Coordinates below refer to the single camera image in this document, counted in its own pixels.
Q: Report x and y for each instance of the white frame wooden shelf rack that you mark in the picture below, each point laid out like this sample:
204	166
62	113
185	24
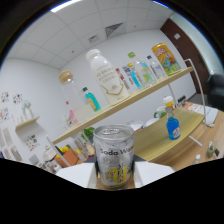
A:
160	136

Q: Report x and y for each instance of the glass jar with cork lid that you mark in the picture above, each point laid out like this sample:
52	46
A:
75	100

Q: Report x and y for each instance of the white yellow lidded cup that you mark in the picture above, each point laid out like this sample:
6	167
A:
168	101

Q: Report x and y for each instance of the orange printed paper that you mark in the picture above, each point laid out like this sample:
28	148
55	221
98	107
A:
195	107

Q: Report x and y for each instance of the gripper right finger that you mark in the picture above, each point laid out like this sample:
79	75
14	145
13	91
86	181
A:
150	171

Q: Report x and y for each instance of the brown door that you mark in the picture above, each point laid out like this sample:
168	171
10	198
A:
188	50

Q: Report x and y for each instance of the slim blue bottle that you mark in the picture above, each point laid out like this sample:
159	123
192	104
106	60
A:
135	79

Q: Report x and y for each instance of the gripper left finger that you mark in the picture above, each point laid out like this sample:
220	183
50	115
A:
80	173

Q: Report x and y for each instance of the blue liquid glass bottle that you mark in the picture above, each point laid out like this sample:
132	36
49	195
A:
173	126

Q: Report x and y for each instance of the small pink bottle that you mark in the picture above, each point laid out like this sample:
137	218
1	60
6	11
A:
72	117

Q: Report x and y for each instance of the wooden wall shelf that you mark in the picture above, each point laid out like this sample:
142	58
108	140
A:
26	122

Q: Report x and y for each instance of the black chair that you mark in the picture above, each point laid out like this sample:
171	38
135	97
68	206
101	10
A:
215	88

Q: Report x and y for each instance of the clear bottle with green cap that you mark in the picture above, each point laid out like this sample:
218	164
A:
144	71

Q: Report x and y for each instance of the green white mug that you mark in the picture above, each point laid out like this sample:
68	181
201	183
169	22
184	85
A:
160	113

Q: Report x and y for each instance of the small clear water bottle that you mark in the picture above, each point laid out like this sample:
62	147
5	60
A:
156	67

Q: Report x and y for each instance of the teal liquid bottle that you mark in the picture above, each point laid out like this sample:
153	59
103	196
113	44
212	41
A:
91	99

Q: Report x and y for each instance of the soda water can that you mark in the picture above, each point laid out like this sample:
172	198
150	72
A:
115	155

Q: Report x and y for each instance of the large white bottle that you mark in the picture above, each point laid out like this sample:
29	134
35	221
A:
106	80

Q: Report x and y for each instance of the yellow cartoon drink can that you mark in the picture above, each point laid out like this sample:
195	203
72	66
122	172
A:
166	59

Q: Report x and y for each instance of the green potted plant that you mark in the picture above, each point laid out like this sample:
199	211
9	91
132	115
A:
88	132

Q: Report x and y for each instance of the orange basket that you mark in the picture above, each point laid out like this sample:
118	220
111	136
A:
69	156

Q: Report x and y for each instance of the white bowl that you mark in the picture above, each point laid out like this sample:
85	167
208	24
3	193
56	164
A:
150	121
136	125

